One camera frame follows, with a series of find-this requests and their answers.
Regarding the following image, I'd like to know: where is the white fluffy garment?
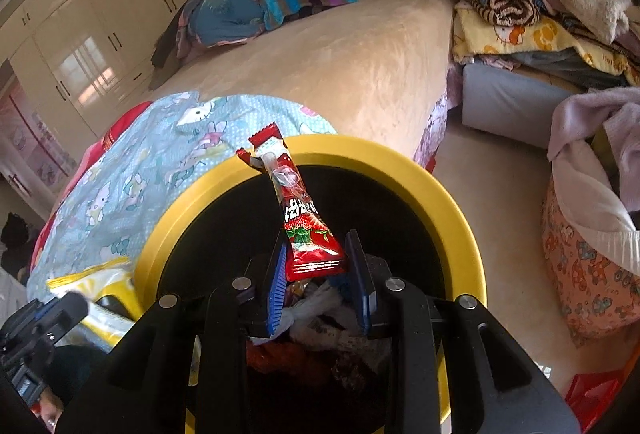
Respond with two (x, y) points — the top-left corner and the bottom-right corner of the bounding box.
(552, 0), (633, 44)

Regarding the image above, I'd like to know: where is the red pink blanket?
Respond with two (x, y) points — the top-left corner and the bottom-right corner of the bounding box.
(30, 99), (153, 265)

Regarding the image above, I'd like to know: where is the black plush toy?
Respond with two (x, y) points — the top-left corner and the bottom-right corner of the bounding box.
(0, 213), (38, 286)

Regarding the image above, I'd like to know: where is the person's left hand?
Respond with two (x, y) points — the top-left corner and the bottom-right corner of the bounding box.
(35, 386), (69, 432)

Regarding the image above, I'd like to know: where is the blue floral quilt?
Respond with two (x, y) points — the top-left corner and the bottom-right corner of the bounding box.
(177, 0), (266, 60)

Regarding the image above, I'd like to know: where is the zebra striped cloth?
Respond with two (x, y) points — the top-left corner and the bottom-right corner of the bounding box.
(465, 0), (544, 26)

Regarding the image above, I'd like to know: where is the brown cloth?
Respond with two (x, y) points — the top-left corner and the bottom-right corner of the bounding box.
(150, 7), (193, 70)

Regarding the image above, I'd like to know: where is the beige bed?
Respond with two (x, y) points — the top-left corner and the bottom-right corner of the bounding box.
(150, 0), (461, 170)

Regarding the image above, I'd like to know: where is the yellow cartoon print blanket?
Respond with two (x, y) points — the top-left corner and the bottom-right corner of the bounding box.
(452, 2), (640, 86)

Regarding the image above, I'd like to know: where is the white cloth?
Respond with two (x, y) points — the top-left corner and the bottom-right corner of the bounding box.
(552, 139), (640, 260)

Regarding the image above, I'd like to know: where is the red snack packet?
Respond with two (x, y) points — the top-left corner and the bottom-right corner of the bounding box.
(236, 123), (349, 281)

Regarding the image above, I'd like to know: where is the yellow white snack bag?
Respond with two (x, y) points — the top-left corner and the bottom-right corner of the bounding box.
(46, 257), (139, 355)

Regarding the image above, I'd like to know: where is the orange patterned laundry bag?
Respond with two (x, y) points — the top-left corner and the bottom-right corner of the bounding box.
(541, 174), (640, 348)

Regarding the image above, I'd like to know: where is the cream wardrobe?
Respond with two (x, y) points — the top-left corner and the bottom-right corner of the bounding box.
(0, 0), (198, 140)

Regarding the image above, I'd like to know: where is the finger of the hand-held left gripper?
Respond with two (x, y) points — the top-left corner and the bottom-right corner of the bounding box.
(10, 301), (51, 330)
(42, 291), (91, 333)

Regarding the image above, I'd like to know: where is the blue cartoon print blanket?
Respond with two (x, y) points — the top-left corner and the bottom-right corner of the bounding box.
(27, 92), (338, 300)

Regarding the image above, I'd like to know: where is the yellow rimmed black trash bin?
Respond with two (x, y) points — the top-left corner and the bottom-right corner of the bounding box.
(135, 135), (487, 434)

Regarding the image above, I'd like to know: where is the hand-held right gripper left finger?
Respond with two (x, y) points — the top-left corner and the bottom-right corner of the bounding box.
(55, 231), (289, 434)

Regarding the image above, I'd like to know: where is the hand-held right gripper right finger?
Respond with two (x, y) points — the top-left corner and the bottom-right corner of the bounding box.
(344, 229), (581, 434)

